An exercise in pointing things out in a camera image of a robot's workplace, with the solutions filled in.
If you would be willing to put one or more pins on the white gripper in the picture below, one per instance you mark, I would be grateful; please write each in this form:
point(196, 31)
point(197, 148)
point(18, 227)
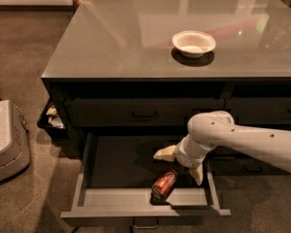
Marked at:
point(183, 156)

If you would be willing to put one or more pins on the red coke can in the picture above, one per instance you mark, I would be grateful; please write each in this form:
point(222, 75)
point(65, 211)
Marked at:
point(164, 184)

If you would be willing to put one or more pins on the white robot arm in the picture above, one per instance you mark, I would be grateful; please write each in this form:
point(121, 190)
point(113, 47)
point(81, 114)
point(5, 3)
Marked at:
point(207, 131)

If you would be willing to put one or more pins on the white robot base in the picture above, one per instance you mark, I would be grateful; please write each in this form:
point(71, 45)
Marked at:
point(14, 145)

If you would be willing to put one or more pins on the dark right middle drawer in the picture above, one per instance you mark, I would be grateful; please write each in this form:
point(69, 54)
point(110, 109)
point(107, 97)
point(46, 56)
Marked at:
point(225, 152)

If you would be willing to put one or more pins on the dark drawer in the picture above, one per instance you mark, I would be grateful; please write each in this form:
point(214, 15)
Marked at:
point(260, 110)
point(225, 152)
point(137, 112)
point(243, 167)

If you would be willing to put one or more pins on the dark right bottom drawer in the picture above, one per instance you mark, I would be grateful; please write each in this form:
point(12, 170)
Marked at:
point(243, 167)

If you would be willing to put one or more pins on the open grey middle drawer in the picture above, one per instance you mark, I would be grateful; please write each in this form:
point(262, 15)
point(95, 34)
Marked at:
point(114, 186)

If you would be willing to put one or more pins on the dark right top drawer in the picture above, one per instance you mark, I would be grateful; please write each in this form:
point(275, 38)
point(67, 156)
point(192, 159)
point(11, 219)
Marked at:
point(260, 110)

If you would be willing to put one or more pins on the dark grey counter cabinet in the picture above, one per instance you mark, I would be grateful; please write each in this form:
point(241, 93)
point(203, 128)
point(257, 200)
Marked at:
point(123, 49)

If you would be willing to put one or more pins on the white paper bowl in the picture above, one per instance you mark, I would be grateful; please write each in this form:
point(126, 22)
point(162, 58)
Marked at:
point(193, 44)

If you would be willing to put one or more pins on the black bin with trash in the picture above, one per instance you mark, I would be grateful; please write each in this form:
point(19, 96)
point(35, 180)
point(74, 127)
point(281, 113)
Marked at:
point(50, 121)

